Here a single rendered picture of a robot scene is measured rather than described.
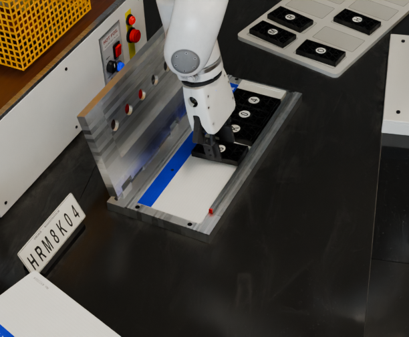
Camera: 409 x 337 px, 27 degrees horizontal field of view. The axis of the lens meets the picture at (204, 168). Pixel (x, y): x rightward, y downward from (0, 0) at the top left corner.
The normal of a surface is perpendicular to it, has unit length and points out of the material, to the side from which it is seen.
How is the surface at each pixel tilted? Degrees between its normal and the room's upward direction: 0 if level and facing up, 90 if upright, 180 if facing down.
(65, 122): 90
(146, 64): 75
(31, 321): 0
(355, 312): 0
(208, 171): 0
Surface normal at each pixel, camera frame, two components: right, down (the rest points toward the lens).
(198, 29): 0.07, 0.48
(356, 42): -0.04, -0.74
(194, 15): 0.00, 0.28
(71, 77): 0.90, 0.27
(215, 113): 0.83, 0.14
